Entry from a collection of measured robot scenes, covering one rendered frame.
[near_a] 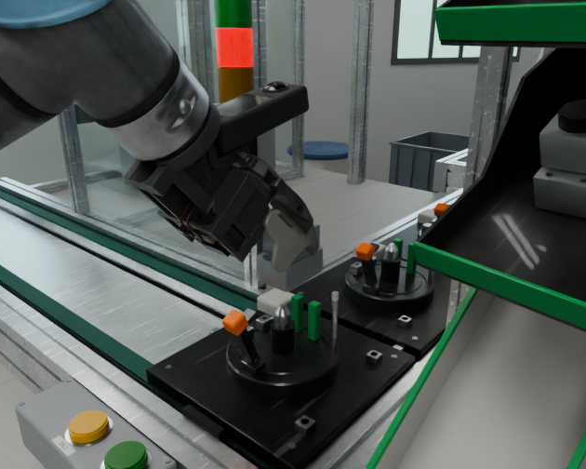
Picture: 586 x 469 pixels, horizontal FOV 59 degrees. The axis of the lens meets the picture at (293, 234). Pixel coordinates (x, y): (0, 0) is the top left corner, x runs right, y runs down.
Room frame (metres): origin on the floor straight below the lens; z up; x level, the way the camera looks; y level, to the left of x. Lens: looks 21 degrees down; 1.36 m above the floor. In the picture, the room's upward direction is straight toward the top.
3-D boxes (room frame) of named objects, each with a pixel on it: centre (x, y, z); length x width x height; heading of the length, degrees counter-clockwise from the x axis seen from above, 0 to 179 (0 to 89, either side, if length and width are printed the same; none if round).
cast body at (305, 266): (0.52, 0.00, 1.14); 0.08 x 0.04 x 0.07; 140
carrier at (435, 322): (0.74, -0.15, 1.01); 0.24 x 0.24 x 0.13; 50
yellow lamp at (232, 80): (0.76, 0.08, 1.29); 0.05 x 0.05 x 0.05
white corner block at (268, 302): (0.68, 0.02, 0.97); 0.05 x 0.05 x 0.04; 50
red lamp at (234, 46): (0.76, 0.08, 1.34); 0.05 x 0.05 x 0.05
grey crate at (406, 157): (2.51, -0.85, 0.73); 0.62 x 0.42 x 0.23; 50
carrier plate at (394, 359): (0.55, 0.01, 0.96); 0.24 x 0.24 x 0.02; 50
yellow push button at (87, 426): (0.44, 0.22, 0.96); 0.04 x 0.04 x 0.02
